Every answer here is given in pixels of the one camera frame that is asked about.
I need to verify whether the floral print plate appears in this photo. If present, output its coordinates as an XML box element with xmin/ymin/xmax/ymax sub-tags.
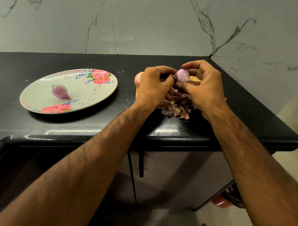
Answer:
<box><xmin>20</xmin><ymin>68</ymin><xmax>118</xmax><ymax>114</ymax></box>

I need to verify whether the person's left hand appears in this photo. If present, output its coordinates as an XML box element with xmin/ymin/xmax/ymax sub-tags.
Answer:
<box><xmin>134</xmin><ymin>66</ymin><xmax>178</xmax><ymax>110</ymax></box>

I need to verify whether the yellow cutting board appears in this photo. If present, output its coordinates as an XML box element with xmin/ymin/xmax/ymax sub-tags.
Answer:
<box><xmin>135</xmin><ymin>76</ymin><xmax>227</xmax><ymax>101</ymax></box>

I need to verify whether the grey cabinet door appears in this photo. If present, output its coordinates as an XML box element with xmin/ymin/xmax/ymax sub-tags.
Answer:
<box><xmin>129</xmin><ymin>151</ymin><xmax>234</xmax><ymax>210</ymax></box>

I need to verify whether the person's right hand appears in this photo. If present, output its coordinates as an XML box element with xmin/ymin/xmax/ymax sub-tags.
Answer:
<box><xmin>175</xmin><ymin>60</ymin><xmax>230</xmax><ymax>120</ymax></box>

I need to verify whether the person's left forearm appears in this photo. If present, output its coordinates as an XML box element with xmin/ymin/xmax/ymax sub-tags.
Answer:
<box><xmin>0</xmin><ymin>102</ymin><xmax>155</xmax><ymax>226</ymax></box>

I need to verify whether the peeled purple onion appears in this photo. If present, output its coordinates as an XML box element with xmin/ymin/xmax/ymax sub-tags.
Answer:
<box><xmin>175</xmin><ymin>69</ymin><xmax>191</xmax><ymax>83</ymax></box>
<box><xmin>52</xmin><ymin>84</ymin><xmax>71</xmax><ymax>100</ymax></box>

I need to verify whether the red bucket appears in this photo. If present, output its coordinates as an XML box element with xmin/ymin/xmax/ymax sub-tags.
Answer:
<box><xmin>211</xmin><ymin>194</ymin><xmax>234</xmax><ymax>208</ymax></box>

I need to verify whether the person's right forearm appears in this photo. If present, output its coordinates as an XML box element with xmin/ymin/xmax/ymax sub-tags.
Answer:
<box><xmin>206</xmin><ymin>104</ymin><xmax>298</xmax><ymax>226</ymax></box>

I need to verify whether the black cabinet handle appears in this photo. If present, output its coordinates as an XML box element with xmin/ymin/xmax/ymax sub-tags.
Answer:
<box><xmin>139</xmin><ymin>151</ymin><xmax>144</xmax><ymax>178</ymax></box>

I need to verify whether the pile of onion skins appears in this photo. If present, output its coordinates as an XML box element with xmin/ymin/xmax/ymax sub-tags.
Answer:
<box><xmin>158</xmin><ymin>87</ymin><xmax>194</xmax><ymax>120</ymax></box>

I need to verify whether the unpeeled orange onion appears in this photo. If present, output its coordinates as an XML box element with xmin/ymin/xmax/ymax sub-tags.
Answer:
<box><xmin>134</xmin><ymin>72</ymin><xmax>144</xmax><ymax>88</ymax></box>

